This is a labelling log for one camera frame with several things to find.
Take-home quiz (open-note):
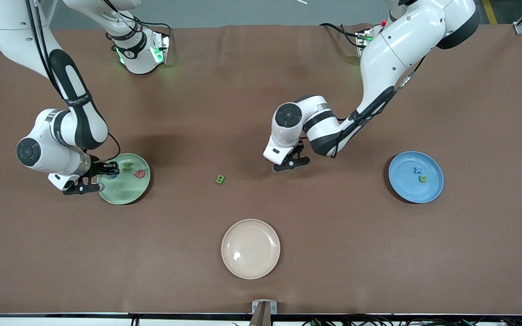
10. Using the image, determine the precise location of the green plate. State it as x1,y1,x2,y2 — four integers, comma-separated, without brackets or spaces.
97,153,151,205

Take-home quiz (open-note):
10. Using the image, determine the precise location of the brown table mat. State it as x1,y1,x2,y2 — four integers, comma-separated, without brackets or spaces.
0,24,522,316

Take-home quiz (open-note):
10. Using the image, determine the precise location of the cream plate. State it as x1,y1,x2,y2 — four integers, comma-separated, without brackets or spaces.
221,219,281,280

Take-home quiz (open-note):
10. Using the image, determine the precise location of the grey base connector plate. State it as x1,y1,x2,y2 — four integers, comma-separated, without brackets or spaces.
356,28,375,47
150,31,171,66

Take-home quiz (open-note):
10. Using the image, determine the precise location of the blue plate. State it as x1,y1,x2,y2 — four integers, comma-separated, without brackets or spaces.
388,151,444,204

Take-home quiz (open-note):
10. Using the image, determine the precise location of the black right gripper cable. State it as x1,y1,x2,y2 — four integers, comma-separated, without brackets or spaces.
24,0,121,163

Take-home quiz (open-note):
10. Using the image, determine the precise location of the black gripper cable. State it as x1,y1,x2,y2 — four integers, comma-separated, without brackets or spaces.
329,59,425,159
24,0,121,163

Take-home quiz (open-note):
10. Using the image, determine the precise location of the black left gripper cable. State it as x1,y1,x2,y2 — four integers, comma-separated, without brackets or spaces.
329,59,425,159

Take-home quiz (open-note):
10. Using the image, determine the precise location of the black base cable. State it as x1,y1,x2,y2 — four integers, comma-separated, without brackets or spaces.
132,16,172,37
319,22,362,49

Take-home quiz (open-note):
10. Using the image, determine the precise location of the grey metal bracket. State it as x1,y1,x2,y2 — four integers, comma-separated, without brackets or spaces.
251,299,278,315

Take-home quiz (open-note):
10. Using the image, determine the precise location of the tan camera post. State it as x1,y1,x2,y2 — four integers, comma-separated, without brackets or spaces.
247,302,273,326

